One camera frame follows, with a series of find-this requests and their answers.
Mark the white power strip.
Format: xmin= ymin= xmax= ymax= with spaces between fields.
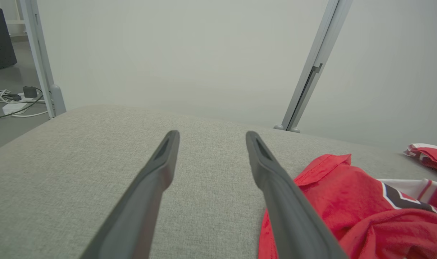
xmin=3 ymin=102 xmax=29 ymax=115

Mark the power strip with cables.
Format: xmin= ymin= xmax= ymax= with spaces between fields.
xmin=0 ymin=94 xmax=44 ymax=120

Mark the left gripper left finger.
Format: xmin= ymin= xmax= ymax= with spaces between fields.
xmin=80 ymin=130 xmax=180 ymax=259

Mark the folded red white garment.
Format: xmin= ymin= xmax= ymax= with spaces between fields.
xmin=404 ymin=143 xmax=437 ymax=180

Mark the grey metal frame post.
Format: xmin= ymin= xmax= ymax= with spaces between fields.
xmin=19 ymin=0 xmax=67 ymax=119
xmin=274 ymin=0 xmax=354 ymax=133

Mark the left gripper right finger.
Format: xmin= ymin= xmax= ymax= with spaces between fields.
xmin=246 ymin=131 xmax=348 ymax=259

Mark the red white sports jersey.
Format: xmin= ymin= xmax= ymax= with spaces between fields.
xmin=258 ymin=154 xmax=437 ymax=259

